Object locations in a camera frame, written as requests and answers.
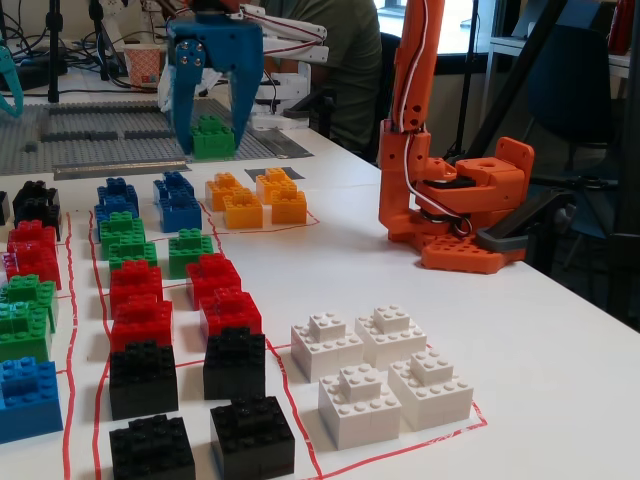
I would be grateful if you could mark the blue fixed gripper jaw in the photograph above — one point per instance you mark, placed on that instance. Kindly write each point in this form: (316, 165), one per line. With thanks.
(245, 100)

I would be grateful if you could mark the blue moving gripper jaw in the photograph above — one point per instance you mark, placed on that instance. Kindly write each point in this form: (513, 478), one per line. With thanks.
(187, 85)

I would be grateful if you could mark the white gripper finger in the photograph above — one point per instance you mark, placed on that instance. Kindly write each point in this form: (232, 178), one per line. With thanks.
(166, 90)

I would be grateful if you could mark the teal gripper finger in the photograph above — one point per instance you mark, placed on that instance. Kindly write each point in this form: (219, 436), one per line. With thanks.
(5, 104)
(12, 75)

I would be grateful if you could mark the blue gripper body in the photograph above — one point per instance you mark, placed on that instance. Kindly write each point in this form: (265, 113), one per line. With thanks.
(225, 45)

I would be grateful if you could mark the green lego block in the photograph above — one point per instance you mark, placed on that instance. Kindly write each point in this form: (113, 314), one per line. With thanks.
(30, 295)
(132, 257)
(122, 232)
(214, 142)
(22, 335)
(191, 255)

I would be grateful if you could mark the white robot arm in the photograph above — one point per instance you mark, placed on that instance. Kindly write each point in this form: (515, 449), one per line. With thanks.
(295, 45)

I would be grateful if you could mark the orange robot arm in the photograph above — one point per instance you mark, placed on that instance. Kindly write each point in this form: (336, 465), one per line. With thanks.
(415, 75)

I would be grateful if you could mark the yellow lego block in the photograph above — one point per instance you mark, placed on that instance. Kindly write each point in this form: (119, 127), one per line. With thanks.
(290, 207)
(225, 187)
(275, 185)
(242, 212)

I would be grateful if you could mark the grey tape square marker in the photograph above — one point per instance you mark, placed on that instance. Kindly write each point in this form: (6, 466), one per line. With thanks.
(296, 174)

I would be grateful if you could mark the black lego block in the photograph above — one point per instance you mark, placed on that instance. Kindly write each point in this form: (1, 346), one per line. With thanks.
(252, 440)
(37, 215)
(3, 210)
(234, 365)
(152, 450)
(35, 192)
(143, 382)

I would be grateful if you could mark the blue lego block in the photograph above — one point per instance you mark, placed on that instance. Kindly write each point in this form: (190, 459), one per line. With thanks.
(180, 215)
(117, 190)
(172, 185)
(112, 210)
(27, 400)

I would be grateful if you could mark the red lego block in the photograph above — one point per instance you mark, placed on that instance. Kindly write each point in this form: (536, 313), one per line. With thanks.
(230, 315)
(212, 280)
(32, 265)
(141, 325)
(32, 235)
(136, 282)

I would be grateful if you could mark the white lego block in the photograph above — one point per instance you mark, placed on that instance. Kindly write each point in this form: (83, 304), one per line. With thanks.
(392, 340)
(360, 410)
(432, 395)
(325, 350)

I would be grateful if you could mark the patterned paper cup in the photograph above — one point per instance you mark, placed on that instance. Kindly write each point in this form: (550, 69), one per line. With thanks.
(142, 67)

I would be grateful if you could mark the black stand pole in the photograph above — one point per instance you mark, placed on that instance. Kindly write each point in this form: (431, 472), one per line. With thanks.
(52, 50)
(98, 40)

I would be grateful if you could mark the dark grey brick row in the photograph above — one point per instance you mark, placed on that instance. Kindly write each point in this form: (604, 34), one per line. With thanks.
(80, 135)
(145, 134)
(90, 109)

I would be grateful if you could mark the dark grey tape strip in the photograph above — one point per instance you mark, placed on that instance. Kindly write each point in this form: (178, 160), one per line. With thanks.
(280, 142)

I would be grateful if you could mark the grey lego baseplate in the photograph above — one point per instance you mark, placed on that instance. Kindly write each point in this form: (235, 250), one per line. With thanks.
(75, 150)

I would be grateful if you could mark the silver tape strip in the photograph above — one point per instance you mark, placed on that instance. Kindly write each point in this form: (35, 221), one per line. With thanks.
(100, 170)

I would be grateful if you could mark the person in green shirt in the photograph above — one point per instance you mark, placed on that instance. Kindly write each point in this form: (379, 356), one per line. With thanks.
(350, 50)

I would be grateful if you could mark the white side table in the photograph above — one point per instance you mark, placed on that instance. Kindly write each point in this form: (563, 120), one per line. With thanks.
(505, 47)

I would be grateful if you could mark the black tripod leg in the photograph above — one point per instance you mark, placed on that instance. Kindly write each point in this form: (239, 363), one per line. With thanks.
(520, 75)

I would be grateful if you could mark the grey table clamp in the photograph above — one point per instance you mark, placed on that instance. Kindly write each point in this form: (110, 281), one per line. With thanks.
(500, 243)

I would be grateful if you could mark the dark blue chair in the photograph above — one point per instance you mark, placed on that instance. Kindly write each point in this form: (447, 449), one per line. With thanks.
(570, 85)

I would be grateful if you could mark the red bottle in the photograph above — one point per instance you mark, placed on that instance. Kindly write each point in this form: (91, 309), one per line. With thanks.
(620, 25)

